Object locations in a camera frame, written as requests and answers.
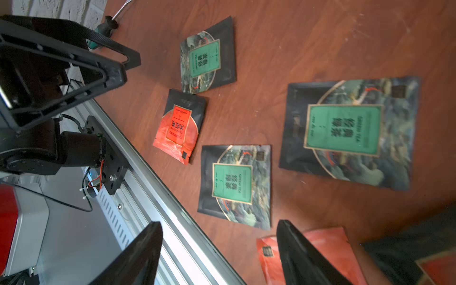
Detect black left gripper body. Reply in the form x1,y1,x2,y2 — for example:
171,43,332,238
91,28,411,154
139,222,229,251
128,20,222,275
1,46,71,128

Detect red white box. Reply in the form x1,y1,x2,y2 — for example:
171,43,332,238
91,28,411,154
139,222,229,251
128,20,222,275
1,183,49,276

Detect red tea bag front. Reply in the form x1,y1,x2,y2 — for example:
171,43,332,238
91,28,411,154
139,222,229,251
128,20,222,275
256,227,368,285

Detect red tea bag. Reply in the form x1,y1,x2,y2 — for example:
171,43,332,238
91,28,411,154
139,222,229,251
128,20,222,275
362,206,456,285
153,89,207,165
256,227,368,285

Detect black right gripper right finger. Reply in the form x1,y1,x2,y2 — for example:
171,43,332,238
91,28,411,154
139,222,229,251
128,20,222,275
276,220,351,285

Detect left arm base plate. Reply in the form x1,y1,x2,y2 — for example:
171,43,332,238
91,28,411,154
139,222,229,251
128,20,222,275
85,116,129,195

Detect aluminium front rail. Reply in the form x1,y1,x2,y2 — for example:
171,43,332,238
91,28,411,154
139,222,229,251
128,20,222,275
69,82,243,285

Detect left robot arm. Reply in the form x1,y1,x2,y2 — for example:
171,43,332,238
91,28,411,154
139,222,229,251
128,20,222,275
1,15,141,175

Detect green handled screwdriver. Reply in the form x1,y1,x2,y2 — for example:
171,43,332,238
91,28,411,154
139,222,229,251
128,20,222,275
95,0,133,38

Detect green tea bag middle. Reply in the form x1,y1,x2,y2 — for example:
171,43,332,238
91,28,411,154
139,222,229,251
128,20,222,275
279,76,421,191

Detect green tea bag far left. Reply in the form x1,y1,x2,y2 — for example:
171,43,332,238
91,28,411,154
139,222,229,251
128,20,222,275
180,17,237,94

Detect green tea bag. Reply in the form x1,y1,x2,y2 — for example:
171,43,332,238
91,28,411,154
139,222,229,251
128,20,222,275
180,17,237,94
197,145,271,230
279,76,421,191

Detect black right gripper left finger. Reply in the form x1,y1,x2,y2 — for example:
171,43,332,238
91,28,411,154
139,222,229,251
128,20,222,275
91,222,163,285

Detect green tea bag front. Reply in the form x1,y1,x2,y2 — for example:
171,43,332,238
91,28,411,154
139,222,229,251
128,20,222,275
197,145,271,230

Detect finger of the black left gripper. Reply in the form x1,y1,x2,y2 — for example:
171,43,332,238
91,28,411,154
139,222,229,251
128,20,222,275
1,32,128,129
1,15,141,70

